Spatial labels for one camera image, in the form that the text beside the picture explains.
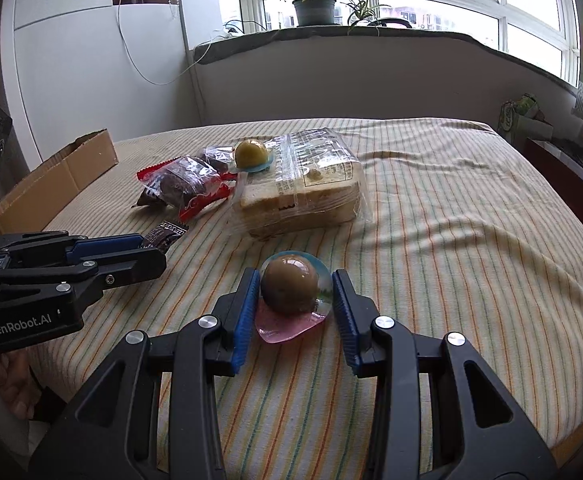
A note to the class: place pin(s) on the brown jelly cup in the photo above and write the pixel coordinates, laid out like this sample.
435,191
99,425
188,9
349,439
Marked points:
289,285

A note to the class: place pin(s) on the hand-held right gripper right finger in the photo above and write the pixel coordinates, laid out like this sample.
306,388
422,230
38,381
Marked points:
345,312

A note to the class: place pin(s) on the green paper bag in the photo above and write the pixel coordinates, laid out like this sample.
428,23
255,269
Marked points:
521,117

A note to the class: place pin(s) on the red brown cake packet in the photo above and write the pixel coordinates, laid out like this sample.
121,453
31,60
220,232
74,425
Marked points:
181,182

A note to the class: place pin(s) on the white cabinet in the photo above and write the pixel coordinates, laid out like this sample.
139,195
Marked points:
96,75

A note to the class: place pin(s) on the sliced bread bag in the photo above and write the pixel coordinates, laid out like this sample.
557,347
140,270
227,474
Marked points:
311,185

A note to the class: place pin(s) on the red storage box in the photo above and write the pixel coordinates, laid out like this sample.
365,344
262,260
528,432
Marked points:
566,180

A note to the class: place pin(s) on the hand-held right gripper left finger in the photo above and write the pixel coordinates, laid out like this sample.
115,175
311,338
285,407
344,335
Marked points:
244,312

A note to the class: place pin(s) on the brown cardboard box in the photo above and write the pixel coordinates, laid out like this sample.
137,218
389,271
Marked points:
66,180

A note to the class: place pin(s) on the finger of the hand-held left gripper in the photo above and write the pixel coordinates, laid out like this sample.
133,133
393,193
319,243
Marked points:
121,266
103,246

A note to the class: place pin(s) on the yellow jelly cup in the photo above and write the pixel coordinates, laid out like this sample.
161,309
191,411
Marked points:
251,152

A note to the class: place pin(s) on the small spider plant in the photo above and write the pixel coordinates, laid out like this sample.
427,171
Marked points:
366,12

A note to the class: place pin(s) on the dark patterned chocolate packet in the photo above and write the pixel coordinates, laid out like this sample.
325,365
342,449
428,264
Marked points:
166,234

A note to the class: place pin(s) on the person's left hand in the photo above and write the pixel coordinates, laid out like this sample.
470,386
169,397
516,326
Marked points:
21,385

